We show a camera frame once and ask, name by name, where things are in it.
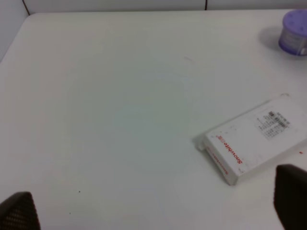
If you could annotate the white Snowhite cardboard box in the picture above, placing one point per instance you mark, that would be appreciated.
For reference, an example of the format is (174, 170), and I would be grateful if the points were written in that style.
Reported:
(247, 143)

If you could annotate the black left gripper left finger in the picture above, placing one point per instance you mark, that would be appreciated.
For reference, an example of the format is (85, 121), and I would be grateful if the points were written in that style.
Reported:
(18, 212)

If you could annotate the purple round lidded container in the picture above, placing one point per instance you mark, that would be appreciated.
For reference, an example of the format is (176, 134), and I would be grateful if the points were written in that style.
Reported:
(293, 38)

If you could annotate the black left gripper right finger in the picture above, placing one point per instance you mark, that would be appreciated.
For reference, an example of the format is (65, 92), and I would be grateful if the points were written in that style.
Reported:
(290, 197)

